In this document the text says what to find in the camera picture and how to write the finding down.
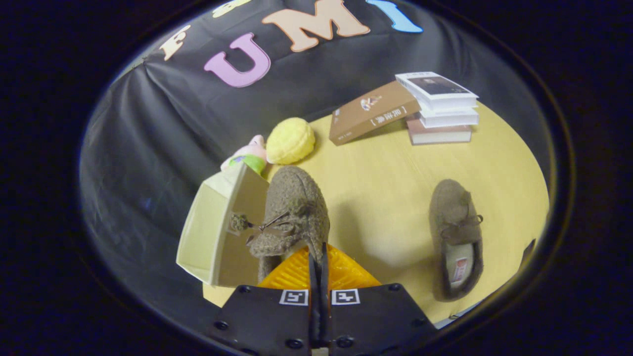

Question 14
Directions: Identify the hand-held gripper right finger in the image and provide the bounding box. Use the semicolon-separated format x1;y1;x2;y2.
321;242;437;356

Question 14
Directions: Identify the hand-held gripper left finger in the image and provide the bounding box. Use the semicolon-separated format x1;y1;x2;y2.
208;243;322;356

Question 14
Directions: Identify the beige storage box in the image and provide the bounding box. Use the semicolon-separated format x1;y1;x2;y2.
176;162;271;288

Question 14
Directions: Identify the brown fuzzy shoe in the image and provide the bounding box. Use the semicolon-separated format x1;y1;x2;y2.
230;165;331;283
428;179;485;302

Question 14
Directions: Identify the pink and green plush toy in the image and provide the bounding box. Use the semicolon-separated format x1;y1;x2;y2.
221;134;268;175

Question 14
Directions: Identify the dark object at table edge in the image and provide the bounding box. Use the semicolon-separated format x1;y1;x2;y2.
519;239;537;268

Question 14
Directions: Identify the yellow round plush toy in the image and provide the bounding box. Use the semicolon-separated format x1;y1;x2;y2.
266;117;316;165

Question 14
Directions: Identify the pale pink book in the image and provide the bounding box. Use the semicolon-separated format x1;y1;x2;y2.
407;118;473;145

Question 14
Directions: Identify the brown book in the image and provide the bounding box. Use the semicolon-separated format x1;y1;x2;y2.
329;81;422;146

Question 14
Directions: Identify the plain white book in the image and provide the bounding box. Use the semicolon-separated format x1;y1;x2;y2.
418;106;480;129

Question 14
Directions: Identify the black backdrop cloth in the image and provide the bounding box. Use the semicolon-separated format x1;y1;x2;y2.
79;0;552;317

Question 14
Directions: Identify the white book with dark cover photo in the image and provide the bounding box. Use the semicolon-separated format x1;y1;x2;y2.
395;72;479;112

